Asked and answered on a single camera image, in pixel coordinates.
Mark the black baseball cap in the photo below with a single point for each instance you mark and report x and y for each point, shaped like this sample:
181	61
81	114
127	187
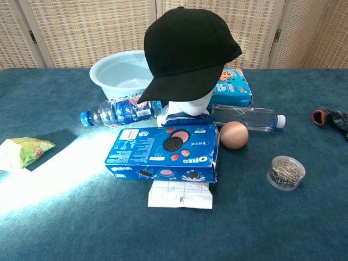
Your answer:
187	49

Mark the clear square bottle white cap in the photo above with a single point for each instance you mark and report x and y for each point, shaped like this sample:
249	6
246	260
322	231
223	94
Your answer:
244	118

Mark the white foam mannequin head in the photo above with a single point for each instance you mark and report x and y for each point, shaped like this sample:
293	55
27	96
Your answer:
190	105

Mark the blue Oreo cookie box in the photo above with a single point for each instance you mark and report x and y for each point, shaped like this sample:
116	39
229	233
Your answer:
146	148

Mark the brown ball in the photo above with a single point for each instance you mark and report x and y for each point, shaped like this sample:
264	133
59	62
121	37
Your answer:
234	135

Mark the white foil packet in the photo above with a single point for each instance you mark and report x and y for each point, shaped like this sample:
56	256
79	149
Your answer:
179	197

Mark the water bottle with blue label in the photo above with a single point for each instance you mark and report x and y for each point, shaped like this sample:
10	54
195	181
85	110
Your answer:
108	112

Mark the blue box with orange print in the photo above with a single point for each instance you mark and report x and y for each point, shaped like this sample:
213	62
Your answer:
233	89

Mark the light blue plastic basin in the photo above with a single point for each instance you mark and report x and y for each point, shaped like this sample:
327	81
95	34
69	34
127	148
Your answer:
119	70

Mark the clear round tub of clips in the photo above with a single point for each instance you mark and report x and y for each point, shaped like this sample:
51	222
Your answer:
286	172

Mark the woven folding screen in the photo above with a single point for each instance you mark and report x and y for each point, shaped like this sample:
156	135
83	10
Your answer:
81	30

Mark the blue table cover cloth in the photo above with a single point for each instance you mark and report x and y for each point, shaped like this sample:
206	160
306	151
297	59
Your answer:
272	231

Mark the green snack bag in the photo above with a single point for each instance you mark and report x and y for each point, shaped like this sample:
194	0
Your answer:
24	152

